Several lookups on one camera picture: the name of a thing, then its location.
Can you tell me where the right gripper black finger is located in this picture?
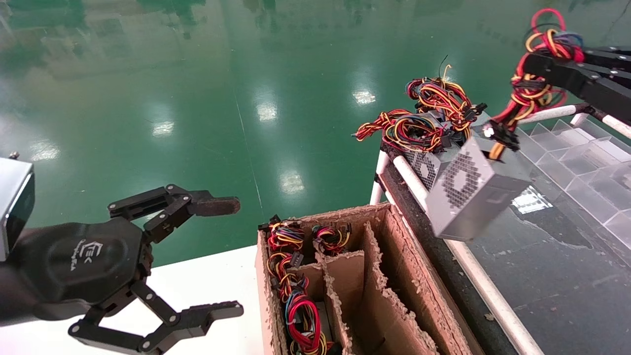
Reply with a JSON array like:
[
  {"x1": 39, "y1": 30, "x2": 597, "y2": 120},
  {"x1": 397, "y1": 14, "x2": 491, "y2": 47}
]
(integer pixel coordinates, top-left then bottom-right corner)
[
  {"x1": 524, "y1": 52, "x2": 631, "y2": 125},
  {"x1": 583, "y1": 46, "x2": 631, "y2": 67}
]

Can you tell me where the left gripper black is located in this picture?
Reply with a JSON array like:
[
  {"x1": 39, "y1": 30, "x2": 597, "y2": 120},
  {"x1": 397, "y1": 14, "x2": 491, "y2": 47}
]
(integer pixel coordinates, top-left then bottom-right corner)
[{"x1": 12, "y1": 184, "x2": 245, "y2": 355}]

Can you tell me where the black pipe connector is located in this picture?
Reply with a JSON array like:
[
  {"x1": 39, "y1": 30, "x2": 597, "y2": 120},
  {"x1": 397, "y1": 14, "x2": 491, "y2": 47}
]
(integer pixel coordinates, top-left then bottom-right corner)
[{"x1": 572, "y1": 100, "x2": 612, "y2": 122}]

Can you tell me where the clear acrylic divider organizer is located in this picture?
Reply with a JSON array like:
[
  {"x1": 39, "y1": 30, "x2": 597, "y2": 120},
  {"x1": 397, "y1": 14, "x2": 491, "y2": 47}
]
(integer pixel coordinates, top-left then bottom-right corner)
[{"x1": 515, "y1": 118, "x2": 631, "y2": 252}]

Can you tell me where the corrugated cardboard box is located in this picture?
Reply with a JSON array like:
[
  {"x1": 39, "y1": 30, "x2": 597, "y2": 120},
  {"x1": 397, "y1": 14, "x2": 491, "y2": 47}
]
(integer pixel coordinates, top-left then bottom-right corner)
[{"x1": 255, "y1": 201, "x2": 486, "y2": 355}]

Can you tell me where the coloured power supply cable bundle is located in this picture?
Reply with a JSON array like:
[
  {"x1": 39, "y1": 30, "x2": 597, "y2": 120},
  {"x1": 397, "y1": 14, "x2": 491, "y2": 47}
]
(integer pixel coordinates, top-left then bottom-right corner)
[
  {"x1": 283, "y1": 288, "x2": 330, "y2": 355},
  {"x1": 311, "y1": 223, "x2": 352, "y2": 256},
  {"x1": 259, "y1": 215, "x2": 309, "y2": 301}
]

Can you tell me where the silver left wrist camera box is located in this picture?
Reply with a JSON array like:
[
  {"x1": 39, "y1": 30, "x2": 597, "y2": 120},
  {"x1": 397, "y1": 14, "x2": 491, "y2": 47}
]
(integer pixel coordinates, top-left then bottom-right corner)
[{"x1": 0, "y1": 157, "x2": 35, "y2": 262}]

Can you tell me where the short white frame leg pipe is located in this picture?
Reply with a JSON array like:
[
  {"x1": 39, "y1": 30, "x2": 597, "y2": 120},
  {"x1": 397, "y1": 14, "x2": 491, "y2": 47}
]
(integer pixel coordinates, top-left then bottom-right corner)
[{"x1": 370, "y1": 150, "x2": 390, "y2": 205}]

